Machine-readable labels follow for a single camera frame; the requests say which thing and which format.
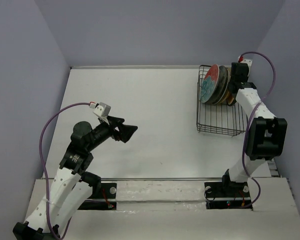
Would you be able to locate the white plate teal rim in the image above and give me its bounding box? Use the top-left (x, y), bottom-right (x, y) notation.
top-left (216, 84), bottom-right (230, 105)

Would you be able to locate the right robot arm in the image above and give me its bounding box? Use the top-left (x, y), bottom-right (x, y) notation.
top-left (220, 61), bottom-right (288, 196)

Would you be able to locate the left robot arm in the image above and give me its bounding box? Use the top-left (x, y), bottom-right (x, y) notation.
top-left (12, 116), bottom-right (138, 240)

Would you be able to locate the black wire dish rack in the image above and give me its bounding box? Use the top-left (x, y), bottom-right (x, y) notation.
top-left (196, 65), bottom-right (248, 137)

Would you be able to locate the beige bird plate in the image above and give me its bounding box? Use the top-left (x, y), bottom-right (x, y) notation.
top-left (220, 67), bottom-right (231, 104)

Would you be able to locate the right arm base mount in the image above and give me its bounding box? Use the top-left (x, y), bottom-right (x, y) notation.
top-left (204, 181), bottom-right (252, 210)

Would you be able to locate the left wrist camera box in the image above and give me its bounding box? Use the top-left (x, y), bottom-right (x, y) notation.
top-left (93, 102), bottom-right (111, 119)

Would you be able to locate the grey deer plate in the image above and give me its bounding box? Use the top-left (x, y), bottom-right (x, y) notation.
top-left (207, 65), bottom-right (229, 105)

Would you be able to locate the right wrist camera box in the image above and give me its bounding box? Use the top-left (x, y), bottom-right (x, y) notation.
top-left (238, 55), bottom-right (253, 67)

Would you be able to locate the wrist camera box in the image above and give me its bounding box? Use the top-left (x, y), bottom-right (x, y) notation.
top-left (238, 55), bottom-right (253, 67)
top-left (93, 102), bottom-right (111, 119)

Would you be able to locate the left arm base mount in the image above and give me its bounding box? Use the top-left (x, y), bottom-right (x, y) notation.
top-left (78, 182), bottom-right (117, 211)

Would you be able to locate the red teal floral plate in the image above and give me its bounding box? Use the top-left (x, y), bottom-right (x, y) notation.
top-left (200, 64), bottom-right (220, 103)

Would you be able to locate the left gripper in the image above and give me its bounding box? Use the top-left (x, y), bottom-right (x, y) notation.
top-left (86, 115), bottom-right (138, 152)

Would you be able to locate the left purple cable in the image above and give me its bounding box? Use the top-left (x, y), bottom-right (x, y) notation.
top-left (38, 101), bottom-right (96, 238)

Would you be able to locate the orange woven round plate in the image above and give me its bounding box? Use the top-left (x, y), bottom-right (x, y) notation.
top-left (226, 94), bottom-right (236, 107)

